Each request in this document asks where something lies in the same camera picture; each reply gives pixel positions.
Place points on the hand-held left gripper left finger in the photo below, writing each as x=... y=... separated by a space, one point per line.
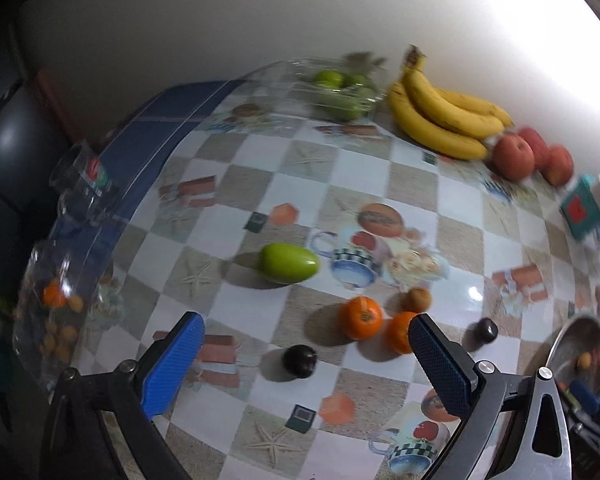
x=175 y=360

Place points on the steel bowl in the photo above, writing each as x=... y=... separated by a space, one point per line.
x=572 y=337

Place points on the long green mango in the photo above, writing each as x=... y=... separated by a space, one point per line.
x=288 y=262

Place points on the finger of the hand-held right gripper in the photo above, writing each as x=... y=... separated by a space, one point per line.
x=586 y=400

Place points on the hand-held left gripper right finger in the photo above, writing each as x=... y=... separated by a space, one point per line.
x=437 y=360

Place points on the dark padded chair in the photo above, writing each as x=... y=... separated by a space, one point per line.
x=10 y=140

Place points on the clear plastic lime container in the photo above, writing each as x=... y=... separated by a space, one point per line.
x=290 y=85

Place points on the green lime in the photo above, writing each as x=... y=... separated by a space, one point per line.
x=328 y=78
x=361 y=83

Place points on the checkered printed tablecloth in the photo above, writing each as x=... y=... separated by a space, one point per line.
x=260 y=160

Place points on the small orange tangerine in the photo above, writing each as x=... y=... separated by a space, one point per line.
x=55 y=295

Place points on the red apple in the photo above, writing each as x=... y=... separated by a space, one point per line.
x=557 y=165
x=514 y=157
x=537 y=140

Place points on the yellow banana bunch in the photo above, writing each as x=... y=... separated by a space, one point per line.
x=430 y=125

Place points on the dark purple plum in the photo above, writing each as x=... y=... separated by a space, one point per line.
x=300 y=360
x=486 y=332

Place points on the pile of kumquats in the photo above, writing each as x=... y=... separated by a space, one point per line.
x=70 y=332

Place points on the teal box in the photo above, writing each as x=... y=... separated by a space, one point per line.
x=577 y=210

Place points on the glass mug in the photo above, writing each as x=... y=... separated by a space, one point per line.
x=80 y=200

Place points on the clear plastic kumquat container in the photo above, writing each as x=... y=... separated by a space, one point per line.
x=30 y=340

